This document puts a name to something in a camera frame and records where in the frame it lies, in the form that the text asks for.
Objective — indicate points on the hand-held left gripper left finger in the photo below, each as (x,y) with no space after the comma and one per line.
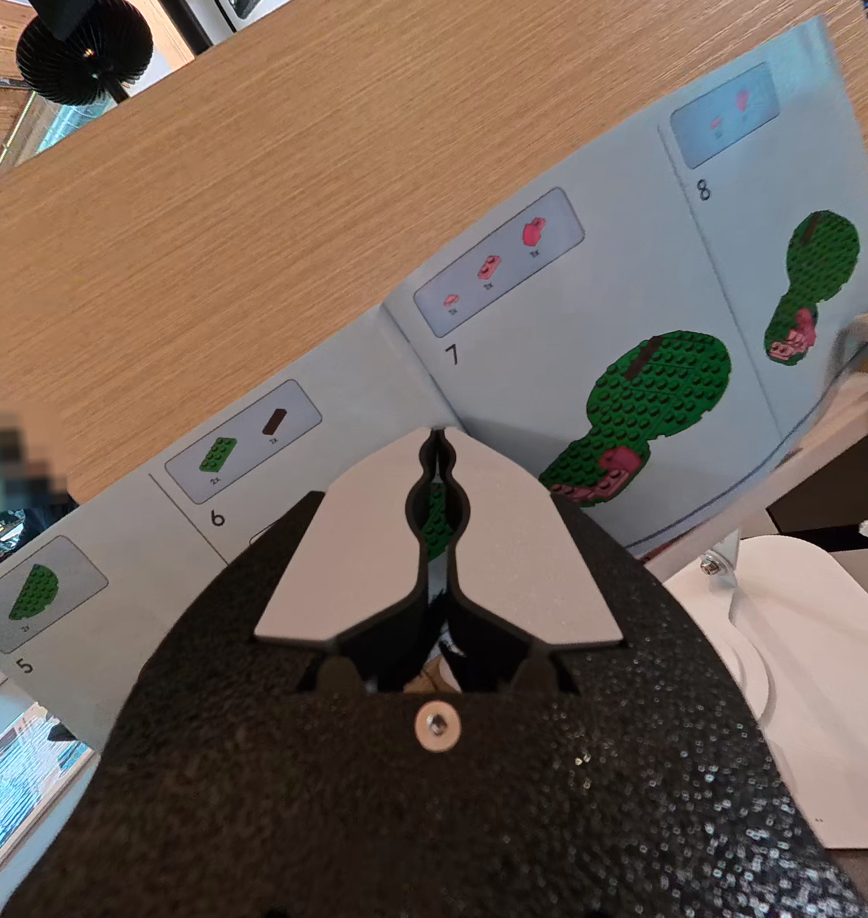
(348,566)

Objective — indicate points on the wooden booklet stand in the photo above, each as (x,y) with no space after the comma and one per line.
(261,215)

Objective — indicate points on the black round ceiling lamp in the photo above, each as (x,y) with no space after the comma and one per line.
(82,57)

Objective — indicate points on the lego instruction booklet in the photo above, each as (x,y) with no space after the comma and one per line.
(534,373)

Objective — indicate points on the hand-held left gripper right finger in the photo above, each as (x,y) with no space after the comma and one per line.
(534,566)

